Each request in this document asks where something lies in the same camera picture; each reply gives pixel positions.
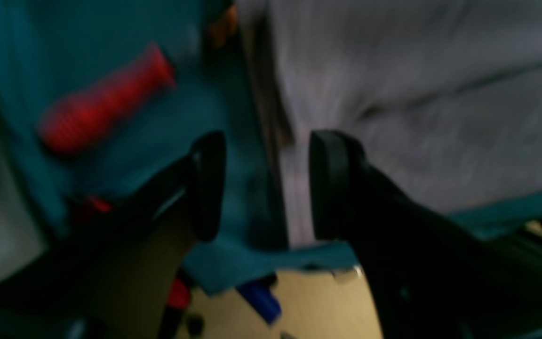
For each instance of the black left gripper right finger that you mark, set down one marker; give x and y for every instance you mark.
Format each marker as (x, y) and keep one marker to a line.
(429, 278)

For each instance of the orange handled screwdriver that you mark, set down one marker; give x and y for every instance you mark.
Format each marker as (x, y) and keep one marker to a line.
(82, 119)

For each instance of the blue table cloth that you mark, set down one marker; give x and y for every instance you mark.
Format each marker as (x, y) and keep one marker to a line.
(51, 48)

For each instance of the orange black clamp tool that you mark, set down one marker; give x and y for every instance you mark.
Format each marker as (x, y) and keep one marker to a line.
(178, 300)

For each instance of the pink T-shirt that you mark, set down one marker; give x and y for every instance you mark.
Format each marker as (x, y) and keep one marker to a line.
(444, 95)

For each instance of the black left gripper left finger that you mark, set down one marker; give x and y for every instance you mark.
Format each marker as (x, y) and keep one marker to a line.
(124, 291)

